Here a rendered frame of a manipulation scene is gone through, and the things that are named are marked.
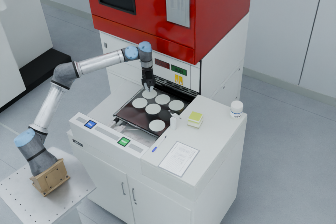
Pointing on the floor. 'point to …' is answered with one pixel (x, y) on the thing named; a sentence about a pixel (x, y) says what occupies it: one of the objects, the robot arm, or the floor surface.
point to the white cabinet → (157, 190)
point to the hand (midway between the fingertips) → (149, 91)
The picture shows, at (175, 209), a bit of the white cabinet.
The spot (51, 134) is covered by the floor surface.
